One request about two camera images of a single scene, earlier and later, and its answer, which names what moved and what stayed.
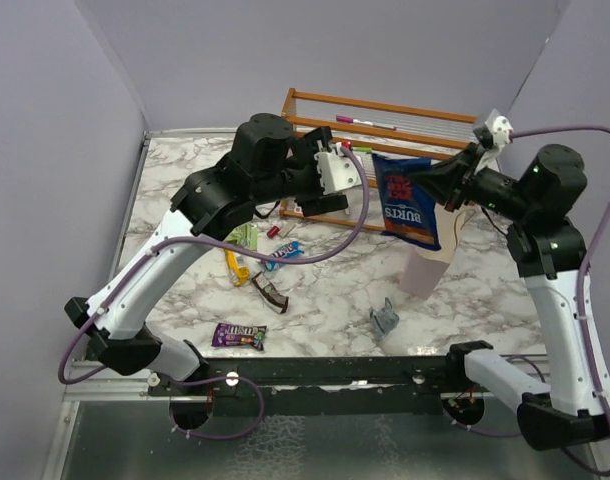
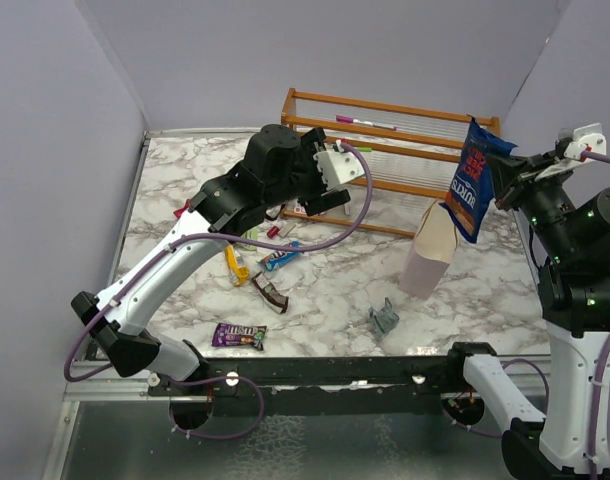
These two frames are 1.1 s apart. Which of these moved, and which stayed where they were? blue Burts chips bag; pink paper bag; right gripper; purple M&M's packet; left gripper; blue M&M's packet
Moved: right gripper; blue Burts chips bag
Stayed: blue M&M's packet; pink paper bag; left gripper; purple M&M's packet
